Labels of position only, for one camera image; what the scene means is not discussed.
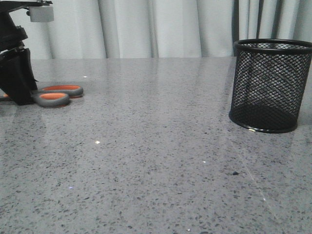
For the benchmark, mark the grey curtain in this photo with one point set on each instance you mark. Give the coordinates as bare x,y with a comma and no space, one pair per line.
122,29

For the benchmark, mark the white camera box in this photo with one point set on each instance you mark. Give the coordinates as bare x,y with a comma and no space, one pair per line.
41,13

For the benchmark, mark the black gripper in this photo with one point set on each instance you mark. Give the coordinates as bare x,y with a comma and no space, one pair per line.
16,75

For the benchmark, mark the grey and orange scissors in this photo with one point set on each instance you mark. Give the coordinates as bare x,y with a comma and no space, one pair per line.
49,97

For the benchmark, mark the black mesh metal bucket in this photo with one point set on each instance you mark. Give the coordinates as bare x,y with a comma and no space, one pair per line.
269,83

